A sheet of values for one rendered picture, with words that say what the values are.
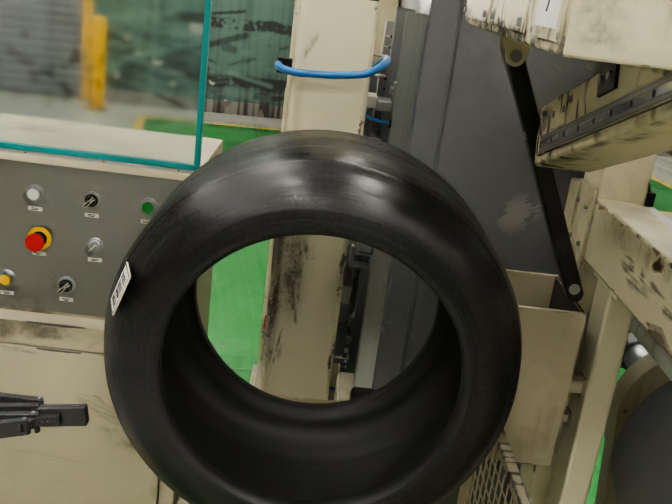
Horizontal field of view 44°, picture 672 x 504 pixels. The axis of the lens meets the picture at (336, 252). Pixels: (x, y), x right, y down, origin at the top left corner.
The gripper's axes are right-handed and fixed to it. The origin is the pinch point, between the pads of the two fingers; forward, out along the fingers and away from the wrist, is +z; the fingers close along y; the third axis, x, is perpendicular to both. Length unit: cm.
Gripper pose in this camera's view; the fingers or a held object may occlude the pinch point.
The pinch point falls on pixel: (63, 415)
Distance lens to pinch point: 133.2
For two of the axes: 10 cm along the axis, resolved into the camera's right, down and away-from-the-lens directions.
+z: 10.0, -0.2, -0.1
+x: 0.2, 9.5, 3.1
